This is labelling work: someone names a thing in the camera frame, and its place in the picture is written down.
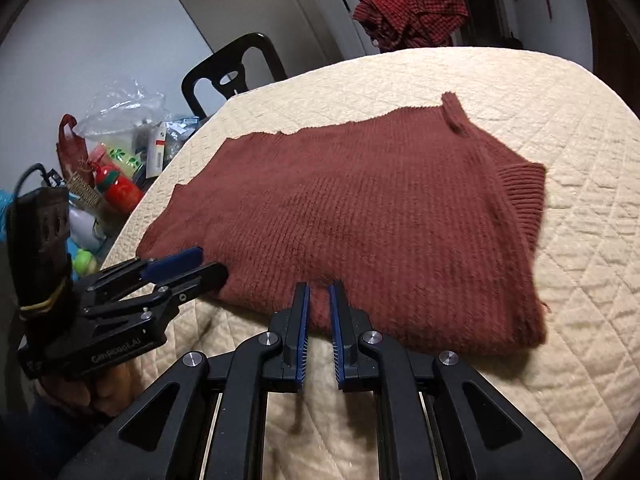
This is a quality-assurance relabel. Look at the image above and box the black cable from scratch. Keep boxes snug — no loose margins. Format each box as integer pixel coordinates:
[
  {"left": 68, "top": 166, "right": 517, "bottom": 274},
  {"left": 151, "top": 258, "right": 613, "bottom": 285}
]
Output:
[{"left": 9, "top": 164, "right": 66, "bottom": 216}]

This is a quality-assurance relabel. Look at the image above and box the black chair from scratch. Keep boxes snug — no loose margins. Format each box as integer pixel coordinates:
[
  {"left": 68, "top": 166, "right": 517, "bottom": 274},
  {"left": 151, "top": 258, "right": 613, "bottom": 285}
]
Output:
[{"left": 181, "top": 32, "right": 288, "bottom": 118}]

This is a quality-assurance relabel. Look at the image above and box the white carton box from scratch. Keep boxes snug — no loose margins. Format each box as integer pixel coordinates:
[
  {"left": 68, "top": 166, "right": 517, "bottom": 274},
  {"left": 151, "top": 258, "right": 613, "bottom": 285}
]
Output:
[{"left": 145, "top": 121, "right": 168, "bottom": 178}]

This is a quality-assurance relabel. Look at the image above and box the beige quilted blanket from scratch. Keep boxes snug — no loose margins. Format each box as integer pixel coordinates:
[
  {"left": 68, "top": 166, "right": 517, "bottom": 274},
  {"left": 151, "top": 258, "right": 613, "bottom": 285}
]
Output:
[{"left": 100, "top": 46, "right": 640, "bottom": 480}]

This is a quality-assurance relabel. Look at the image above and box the green frog cup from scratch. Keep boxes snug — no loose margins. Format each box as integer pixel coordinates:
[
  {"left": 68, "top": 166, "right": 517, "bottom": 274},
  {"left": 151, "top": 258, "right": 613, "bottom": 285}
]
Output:
[{"left": 72, "top": 250, "right": 98, "bottom": 276}]

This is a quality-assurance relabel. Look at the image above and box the red reindeer bottle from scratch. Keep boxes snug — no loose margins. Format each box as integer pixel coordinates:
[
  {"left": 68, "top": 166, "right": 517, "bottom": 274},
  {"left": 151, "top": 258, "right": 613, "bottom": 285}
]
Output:
[{"left": 89, "top": 157, "right": 143, "bottom": 216}]

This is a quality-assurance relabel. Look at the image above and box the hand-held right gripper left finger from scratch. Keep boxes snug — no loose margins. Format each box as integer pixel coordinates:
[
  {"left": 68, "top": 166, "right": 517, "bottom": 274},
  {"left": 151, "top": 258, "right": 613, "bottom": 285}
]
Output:
[{"left": 57, "top": 281, "right": 311, "bottom": 480}]

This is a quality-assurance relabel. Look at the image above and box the white bottle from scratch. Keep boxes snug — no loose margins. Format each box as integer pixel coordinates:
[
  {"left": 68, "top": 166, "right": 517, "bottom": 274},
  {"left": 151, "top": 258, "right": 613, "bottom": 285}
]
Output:
[{"left": 70, "top": 207, "right": 106, "bottom": 251}]

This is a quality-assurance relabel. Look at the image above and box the rust red knit sweater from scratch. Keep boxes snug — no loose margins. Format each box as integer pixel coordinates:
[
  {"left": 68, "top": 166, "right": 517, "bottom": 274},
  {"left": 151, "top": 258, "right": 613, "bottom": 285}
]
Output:
[{"left": 136, "top": 91, "right": 548, "bottom": 357}]

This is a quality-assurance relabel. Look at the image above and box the leaf print packet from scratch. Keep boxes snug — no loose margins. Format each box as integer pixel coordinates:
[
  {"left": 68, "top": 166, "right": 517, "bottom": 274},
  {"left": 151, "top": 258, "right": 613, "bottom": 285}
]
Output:
[{"left": 106, "top": 144, "right": 146, "bottom": 177}]

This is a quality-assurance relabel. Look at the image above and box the red gift bag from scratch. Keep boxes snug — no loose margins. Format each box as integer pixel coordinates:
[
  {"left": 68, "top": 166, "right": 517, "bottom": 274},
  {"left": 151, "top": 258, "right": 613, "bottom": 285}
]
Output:
[{"left": 57, "top": 114, "right": 91, "bottom": 181}]

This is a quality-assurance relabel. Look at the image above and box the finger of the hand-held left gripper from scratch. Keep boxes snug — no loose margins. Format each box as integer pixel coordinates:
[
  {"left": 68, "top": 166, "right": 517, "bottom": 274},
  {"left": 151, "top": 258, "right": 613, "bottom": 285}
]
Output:
[
  {"left": 150, "top": 261, "right": 229, "bottom": 311},
  {"left": 82, "top": 247, "right": 203, "bottom": 291}
]

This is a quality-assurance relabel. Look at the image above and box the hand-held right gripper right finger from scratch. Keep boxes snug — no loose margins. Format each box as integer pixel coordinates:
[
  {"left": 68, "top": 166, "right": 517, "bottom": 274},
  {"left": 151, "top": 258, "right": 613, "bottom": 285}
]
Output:
[{"left": 327, "top": 280, "right": 583, "bottom": 480}]

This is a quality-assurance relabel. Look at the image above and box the red plaid shirt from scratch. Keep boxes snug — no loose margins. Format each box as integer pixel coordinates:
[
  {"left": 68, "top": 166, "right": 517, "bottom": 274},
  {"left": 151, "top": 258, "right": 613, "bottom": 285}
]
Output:
[{"left": 352, "top": 0, "right": 470, "bottom": 53}]

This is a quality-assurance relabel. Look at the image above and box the grey tall cabinet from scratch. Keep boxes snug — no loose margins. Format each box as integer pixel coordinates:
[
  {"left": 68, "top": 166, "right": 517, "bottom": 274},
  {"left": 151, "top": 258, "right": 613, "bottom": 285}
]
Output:
[{"left": 152, "top": 0, "right": 381, "bottom": 86}]

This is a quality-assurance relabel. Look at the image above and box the person's left forearm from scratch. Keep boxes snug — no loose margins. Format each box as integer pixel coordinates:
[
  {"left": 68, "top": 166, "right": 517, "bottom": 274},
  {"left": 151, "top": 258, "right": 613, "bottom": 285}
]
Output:
[{"left": 0, "top": 400, "right": 116, "bottom": 480}]

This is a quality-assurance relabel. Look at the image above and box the clear plastic bag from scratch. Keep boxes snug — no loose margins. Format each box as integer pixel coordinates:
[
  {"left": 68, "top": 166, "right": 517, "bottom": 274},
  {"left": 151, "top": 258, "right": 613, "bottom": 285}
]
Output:
[{"left": 75, "top": 77, "right": 168, "bottom": 146}]

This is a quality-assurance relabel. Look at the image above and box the person's left hand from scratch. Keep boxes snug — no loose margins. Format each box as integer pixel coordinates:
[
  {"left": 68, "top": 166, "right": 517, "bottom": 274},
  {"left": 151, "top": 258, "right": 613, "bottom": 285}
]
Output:
[{"left": 39, "top": 360, "right": 138, "bottom": 418}]

